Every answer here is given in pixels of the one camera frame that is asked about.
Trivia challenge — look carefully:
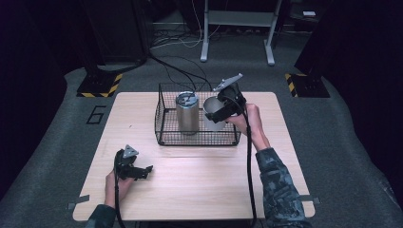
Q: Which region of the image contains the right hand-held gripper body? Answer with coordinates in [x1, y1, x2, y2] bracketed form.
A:
[212, 73, 247, 119]

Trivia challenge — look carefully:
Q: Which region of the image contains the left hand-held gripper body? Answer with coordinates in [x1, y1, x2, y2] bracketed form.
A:
[114, 144, 140, 181]

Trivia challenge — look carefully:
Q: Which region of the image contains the steel mug with handle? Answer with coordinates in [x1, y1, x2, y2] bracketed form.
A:
[202, 96, 229, 132]

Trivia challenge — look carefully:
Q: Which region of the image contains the steel tumbler with lid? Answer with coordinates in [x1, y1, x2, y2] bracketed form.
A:
[175, 90, 201, 136]

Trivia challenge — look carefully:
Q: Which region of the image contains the black wire basket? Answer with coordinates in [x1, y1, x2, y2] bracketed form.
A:
[154, 82, 244, 147]

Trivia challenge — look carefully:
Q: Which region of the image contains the person's left hand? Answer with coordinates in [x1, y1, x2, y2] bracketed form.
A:
[105, 170, 135, 208]

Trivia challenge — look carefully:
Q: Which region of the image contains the person's right hand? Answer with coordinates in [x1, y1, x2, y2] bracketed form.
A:
[226, 104, 271, 152]

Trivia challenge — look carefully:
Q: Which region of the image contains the dark cabinet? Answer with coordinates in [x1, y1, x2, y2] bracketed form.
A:
[82, 0, 150, 65]

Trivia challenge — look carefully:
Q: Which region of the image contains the grey tape tab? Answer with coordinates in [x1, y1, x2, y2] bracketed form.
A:
[298, 194, 321, 205]

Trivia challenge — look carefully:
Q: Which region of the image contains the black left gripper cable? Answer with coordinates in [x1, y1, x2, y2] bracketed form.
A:
[113, 151, 127, 228]

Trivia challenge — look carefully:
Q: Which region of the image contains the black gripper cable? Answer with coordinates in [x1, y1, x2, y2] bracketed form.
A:
[236, 96, 259, 228]
[113, 151, 127, 228]

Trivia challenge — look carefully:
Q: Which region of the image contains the black floor cable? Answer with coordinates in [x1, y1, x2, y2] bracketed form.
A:
[146, 51, 213, 93]

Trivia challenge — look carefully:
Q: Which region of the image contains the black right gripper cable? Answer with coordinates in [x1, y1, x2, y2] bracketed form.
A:
[236, 96, 259, 228]

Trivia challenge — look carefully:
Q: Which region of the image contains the white metal desk frame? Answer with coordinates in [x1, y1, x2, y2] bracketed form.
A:
[200, 0, 277, 67]

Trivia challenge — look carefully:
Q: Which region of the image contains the black yellow striped base plate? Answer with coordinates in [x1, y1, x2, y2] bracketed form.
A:
[284, 72, 331, 99]
[75, 71, 124, 99]

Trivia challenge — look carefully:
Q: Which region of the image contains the white floor cable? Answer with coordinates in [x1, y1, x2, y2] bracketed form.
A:
[180, 0, 222, 49]

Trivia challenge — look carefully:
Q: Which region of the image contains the bundle of floor cables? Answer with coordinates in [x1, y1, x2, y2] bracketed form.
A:
[151, 28, 203, 48]

